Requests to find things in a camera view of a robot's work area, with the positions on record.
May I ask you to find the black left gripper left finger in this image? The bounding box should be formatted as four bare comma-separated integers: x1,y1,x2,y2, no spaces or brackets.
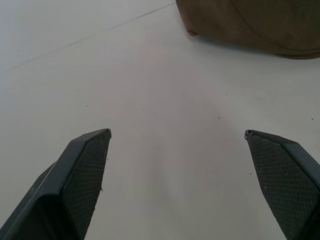
0,128,112,240

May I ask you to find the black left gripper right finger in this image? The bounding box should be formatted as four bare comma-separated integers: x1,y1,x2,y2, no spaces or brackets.
244,129,320,240

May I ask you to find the brown cloth garment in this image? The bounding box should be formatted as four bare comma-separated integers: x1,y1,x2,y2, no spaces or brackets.
175,0,320,60

